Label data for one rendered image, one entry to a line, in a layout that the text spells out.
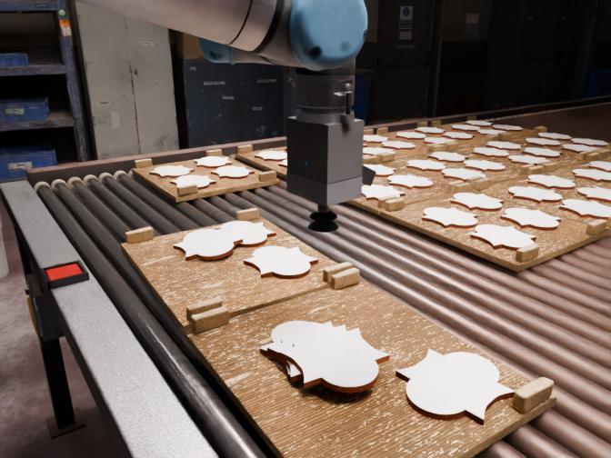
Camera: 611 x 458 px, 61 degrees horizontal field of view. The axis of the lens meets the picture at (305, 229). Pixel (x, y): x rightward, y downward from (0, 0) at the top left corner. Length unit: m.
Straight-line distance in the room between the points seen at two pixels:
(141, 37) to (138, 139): 0.95
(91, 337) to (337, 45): 0.63
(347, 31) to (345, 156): 0.23
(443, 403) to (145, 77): 4.95
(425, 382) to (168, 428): 0.33
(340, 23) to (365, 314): 0.53
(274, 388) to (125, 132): 4.82
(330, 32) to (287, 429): 0.44
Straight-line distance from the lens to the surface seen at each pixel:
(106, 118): 5.39
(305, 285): 0.97
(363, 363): 0.71
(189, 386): 0.76
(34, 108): 5.26
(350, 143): 0.67
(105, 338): 0.91
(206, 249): 1.10
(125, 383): 0.80
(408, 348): 0.80
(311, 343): 0.75
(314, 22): 0.46
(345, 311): 0.89
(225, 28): 0.46
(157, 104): 5.45
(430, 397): 0.70
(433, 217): 1.32
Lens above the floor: 1.38
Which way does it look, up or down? 21 degrees down
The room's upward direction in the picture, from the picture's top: straight up
